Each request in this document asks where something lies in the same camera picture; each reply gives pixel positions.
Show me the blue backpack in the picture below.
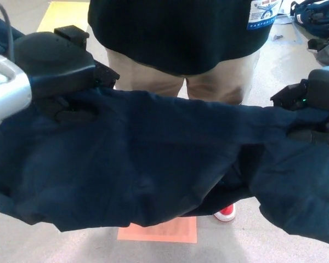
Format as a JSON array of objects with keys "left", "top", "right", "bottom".
[{"left": 288, "top": 0, "right": 329, "bottom": 39}]

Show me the grey bag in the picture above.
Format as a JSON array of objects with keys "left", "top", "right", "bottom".
[{"left": 307, "top": 33, "right": 329, "bottom": 67}]

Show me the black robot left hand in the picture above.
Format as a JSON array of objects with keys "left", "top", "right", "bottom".
[{"left": 13, "top": 25, "right": 120, "bottom": 124}]

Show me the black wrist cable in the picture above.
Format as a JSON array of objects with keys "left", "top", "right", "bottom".
[{"left": 1, "top": 0, "right": 18, "bottom": 61}]

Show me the person in khaki pants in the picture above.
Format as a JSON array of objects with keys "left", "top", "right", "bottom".
[{"left": 87, "top": 0, "right": 285, "bottom": 78}]

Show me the yellow floor marker sheet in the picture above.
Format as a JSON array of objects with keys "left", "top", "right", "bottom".
[{"left": 36, "top": 1, "right": 93, "bottom": 32}]

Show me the orange floor marker sheet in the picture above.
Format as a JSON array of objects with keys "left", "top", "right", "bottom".
[{"left": 117, "top": 215, "right": 197, "bottom": 243}]

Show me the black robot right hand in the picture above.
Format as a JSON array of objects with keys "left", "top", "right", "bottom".
[{"left": 270, "top": 65, "right": 329, "bottom": 150}]

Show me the red white left sneaker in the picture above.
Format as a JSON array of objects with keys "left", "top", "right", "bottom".
[{"left": 213, "top": 203, "right": 236, "bottom": 222}]

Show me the navy blue coat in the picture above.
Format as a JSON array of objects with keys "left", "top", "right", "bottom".
[{"left": 0, "top": 9, "right": 329, "bottom": 247}]

